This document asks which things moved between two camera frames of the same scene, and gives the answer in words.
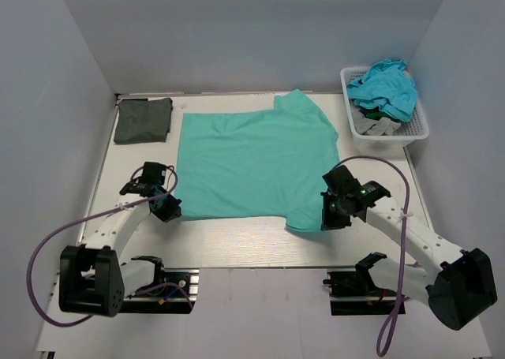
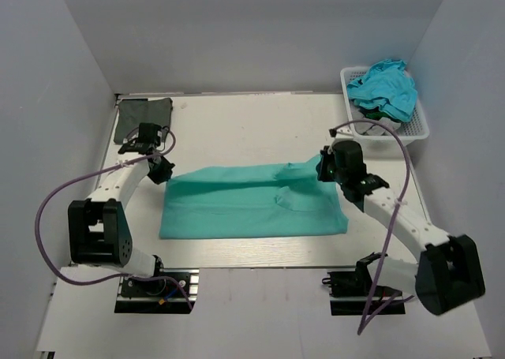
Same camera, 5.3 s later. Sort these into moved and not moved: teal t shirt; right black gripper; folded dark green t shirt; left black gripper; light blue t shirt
Moved: left black gripper; right black gripper; teal t shirt
Not moved: light blue t shirt; folded dark green t shirt
